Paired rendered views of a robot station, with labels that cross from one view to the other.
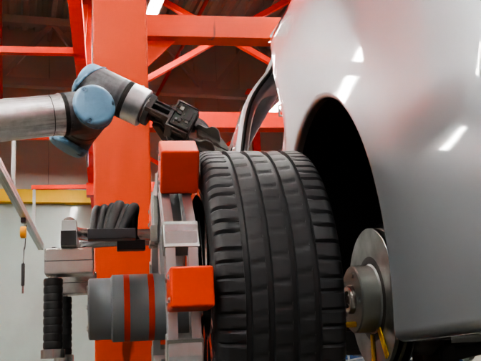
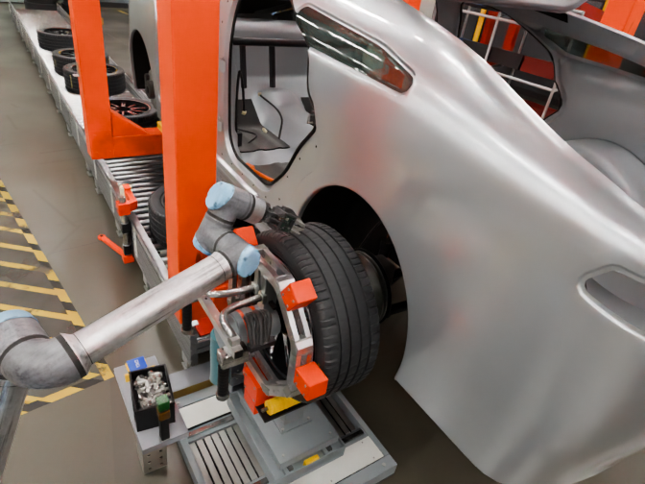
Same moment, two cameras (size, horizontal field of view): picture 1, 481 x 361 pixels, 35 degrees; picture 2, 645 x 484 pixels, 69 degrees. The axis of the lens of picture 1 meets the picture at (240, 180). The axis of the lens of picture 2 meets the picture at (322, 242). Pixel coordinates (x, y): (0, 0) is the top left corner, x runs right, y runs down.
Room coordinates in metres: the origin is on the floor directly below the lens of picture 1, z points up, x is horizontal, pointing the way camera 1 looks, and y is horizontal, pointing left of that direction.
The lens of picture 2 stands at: (0.38, 0.63, 2.04)
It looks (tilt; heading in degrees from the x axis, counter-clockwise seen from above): 31 degrees down; 333
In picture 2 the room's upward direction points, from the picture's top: 9 degrees clockwise
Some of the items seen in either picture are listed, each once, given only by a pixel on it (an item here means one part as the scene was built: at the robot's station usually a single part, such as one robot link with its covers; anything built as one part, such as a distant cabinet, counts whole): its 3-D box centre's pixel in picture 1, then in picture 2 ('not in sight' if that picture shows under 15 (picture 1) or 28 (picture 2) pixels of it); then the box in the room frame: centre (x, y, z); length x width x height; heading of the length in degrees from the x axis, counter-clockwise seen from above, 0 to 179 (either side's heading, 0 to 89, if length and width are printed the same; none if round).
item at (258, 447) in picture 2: not in sight; (283, 423); (1.68, 0.00, 0.13); 0.50 x 0.36 x 0.10; 10
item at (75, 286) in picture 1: (76, 283); not in sight; (1.76, 0.39, 0.93); 0.09 x 0.05 x 0.05; 100
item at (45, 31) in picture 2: not in sight; (62, 39); (8.80, 1.11, 0.39); 0.66 x 0.66 x 0.24
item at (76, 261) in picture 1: (69, 261); (232, 354); (1.43, 0.33, 0.93); 0.09 x 0.05 x 0.05; 100
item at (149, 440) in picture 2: not in sight; (149, 400); (1.73, 0.58, 0.44); 0.43 x 0.17 x 0.03; 10
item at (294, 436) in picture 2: not in sight; (290, 400); (1.66, -0.01, 0.32); 0.40 x 0.30 x 0.28; 10
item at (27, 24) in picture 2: not in sight; (61, 49); (9.03, 1.16, 0.19); 6.81 x 0.86 x 0.39; 10
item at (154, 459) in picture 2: not in sight; (150, 430); (1.76, 0.58, 0.21); 0.10 x 0.10 x 0.42; 10
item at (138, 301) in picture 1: (138, 307); (247, 326); (1.62, 0.23, 0.85); 0.21 x 0.14 x 0.14; 100
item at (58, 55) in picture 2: not in sight; (82, 62); (7.41, 0.85, 0.39); 0.66 x 0.66 x 0.24
